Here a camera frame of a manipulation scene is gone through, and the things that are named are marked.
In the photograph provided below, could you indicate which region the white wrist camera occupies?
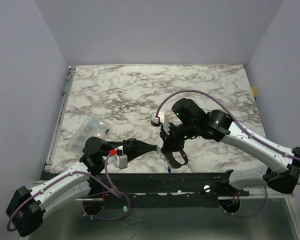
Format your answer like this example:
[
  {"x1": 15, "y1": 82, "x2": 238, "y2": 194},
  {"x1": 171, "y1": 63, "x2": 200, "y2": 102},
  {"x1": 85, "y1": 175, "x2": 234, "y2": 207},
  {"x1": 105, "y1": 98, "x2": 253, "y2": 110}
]
[
  {"x1": 150, "y1": 111, "x2": 170, "y2": 135},
  {"x1": 109, "y1": 149, "x2": 128, "y2": 170}
]

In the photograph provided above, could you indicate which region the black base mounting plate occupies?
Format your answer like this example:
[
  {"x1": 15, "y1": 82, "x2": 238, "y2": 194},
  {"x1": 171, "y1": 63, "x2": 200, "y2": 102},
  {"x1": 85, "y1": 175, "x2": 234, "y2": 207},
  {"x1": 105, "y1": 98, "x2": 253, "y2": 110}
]
[{"x1": 87, "y1": 172, "x2": 249, "y2": 208}]

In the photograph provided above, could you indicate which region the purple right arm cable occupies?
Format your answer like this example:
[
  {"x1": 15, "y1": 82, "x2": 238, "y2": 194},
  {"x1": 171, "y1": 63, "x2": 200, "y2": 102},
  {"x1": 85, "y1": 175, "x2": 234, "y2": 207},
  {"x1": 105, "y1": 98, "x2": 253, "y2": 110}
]
[{"x1": 155, "y1": 89, "x2": 300, "y2": 218}]

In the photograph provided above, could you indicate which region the clear plastic compartment box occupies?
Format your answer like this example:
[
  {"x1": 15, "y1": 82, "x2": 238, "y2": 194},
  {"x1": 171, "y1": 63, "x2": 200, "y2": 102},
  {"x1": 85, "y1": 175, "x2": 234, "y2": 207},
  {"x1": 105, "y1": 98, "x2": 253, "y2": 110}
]
[{"x1": 67, "y1": 115, "x2": 110, "y2": 153}]

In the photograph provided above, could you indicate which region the wire keyring with keys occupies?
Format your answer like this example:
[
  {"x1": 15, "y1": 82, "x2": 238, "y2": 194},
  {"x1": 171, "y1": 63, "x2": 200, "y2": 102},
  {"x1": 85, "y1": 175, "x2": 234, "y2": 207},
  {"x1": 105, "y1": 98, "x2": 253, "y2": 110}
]
[{"x1": 156, "y1": 147, "x2": 172, "y2": 174}]

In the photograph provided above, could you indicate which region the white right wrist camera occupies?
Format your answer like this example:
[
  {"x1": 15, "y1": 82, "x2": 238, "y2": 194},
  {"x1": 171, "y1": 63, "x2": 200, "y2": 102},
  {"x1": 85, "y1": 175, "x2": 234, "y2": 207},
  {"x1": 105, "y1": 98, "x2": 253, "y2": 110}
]
[{"x1": 150, "y1": 111, "x2": 170, "y2": 135}]

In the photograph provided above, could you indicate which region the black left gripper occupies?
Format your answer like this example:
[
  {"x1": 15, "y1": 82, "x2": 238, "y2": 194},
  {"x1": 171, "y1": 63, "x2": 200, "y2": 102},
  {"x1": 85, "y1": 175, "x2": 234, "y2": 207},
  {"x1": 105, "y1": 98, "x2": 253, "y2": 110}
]
[{"x1": 108, "y1": 138, "x2": 157, "y2": 164}]

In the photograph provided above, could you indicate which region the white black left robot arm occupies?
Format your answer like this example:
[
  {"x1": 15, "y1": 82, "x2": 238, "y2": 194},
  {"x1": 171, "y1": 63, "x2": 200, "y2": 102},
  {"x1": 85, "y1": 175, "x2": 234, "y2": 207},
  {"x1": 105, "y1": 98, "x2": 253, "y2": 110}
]
[{"x1": 6, "y1": 136, "x2": 158, "y2": 237}]

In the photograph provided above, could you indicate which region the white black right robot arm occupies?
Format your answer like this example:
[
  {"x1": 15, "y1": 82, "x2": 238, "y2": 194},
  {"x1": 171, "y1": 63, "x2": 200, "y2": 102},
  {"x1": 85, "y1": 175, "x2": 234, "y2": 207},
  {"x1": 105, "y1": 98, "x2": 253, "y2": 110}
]
[{"x1": 151, "y1": 98, "x2": 300, "y2": 196}]

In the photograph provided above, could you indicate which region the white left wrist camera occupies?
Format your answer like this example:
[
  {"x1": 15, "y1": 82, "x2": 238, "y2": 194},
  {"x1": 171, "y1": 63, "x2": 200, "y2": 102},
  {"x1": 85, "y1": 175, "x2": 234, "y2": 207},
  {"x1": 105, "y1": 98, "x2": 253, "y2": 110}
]
[{"x1": 109, "y1": 149, "x2": 128, "y2": 170}]

